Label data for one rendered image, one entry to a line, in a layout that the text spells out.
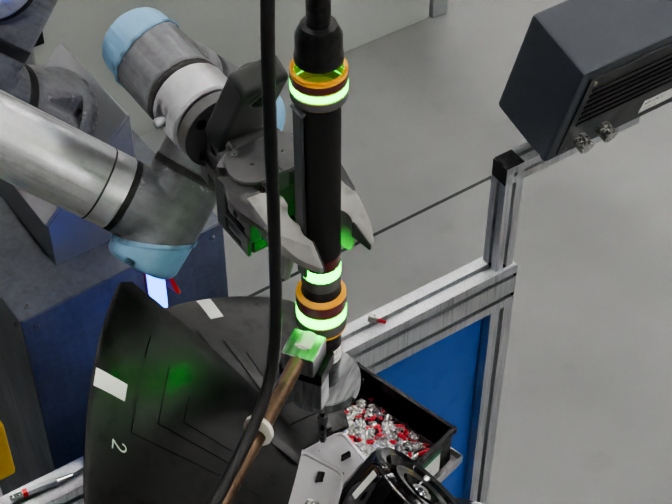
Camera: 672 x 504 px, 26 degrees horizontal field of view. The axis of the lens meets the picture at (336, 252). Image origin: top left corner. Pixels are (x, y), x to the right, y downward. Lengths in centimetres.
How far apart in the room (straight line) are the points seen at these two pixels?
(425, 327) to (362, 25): 186
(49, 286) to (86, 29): 152
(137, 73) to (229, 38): 224
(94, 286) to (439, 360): 56
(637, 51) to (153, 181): 71
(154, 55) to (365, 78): 243
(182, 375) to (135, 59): 29
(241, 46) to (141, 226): 222
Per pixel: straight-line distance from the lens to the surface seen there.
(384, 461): 135
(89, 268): 189
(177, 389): 124
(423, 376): 215
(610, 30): 187
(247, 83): 116
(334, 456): 145
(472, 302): 207
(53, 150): 138
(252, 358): 152
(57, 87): 182
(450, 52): 383
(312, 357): 122
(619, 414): 303
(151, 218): 140
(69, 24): 331
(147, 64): 132
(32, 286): 188
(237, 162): 122
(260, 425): 116
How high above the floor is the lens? 235
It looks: 46 degrees down
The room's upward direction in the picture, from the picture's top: straight up
